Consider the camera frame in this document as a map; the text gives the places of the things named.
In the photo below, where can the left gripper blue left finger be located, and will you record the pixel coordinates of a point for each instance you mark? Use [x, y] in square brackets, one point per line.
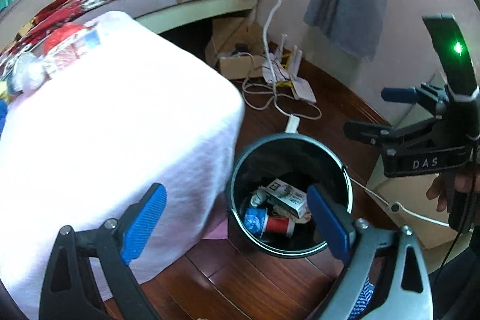
[139, 221]

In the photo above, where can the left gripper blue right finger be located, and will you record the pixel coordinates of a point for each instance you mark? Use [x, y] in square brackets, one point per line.
[333, 222]

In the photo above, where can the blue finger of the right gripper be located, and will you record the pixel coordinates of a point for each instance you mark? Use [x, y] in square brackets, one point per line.
[362, 132]
[400, 95]

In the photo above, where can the green white carton box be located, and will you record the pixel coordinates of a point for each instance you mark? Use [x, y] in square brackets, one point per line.
[286, 195]

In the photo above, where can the blue glove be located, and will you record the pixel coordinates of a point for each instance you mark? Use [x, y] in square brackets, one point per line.
[3, 114]

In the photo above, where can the clear plastic bag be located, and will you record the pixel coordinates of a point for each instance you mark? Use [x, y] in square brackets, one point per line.
[28, 74]

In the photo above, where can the red white carton box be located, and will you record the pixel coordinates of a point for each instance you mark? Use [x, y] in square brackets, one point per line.
[70, 50]

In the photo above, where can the red plastic bag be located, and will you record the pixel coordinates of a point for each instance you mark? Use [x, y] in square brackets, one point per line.
[61, 34]

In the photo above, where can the black trash bin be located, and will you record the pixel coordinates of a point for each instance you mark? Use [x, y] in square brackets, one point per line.
[300, 161]

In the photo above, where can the right hand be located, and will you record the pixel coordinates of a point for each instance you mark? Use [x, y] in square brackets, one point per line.
[441, 185]

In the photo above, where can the red blue can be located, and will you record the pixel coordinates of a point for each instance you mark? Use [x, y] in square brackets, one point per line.
[258, 222]

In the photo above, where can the white power adapter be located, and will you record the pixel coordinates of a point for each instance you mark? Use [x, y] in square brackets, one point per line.
[292, 125]

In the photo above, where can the pink sheet covered table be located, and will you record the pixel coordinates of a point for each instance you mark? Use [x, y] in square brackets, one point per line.
[134, 110]

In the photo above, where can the white router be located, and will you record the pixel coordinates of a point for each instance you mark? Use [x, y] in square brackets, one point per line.
[281, 68]

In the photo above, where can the cardboard box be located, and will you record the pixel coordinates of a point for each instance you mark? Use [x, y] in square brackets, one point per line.
[236, 49]

